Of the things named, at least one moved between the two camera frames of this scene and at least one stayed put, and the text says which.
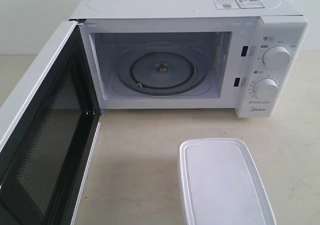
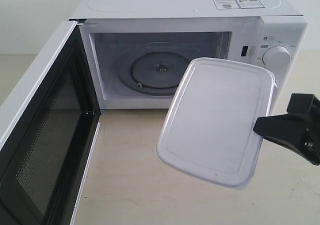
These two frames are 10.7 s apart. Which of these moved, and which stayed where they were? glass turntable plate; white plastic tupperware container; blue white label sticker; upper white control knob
Moved: white plastic tupperware container
Stayed: upper white control knob; blue white label sticker; glass turntable plate
